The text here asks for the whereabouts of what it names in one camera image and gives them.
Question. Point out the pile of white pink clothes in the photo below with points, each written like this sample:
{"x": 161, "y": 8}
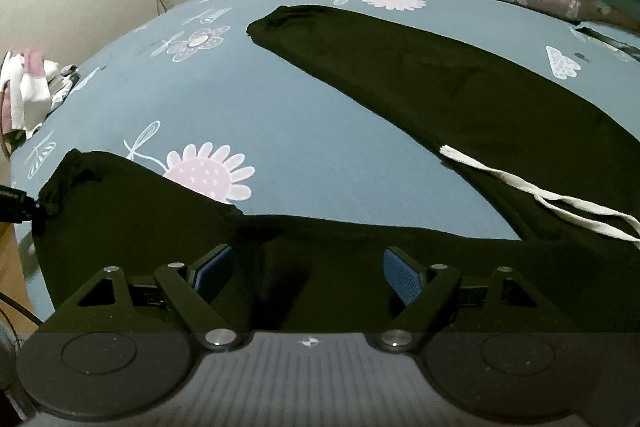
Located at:
{"x": 30, "y": 92}

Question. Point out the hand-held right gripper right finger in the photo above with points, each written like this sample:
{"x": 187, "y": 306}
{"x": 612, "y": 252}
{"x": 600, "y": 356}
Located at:
{"x": 402, "y": 277}

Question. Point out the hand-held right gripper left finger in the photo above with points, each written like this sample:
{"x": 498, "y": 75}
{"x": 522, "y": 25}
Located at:
{"x": 215, "y": 268}

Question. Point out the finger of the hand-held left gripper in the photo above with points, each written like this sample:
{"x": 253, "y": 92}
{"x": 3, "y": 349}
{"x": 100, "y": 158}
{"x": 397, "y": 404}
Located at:
{"x": 15, "y": 202}

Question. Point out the flat teal pillow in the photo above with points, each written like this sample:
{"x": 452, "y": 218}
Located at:
{"x": 610, "y": 37}

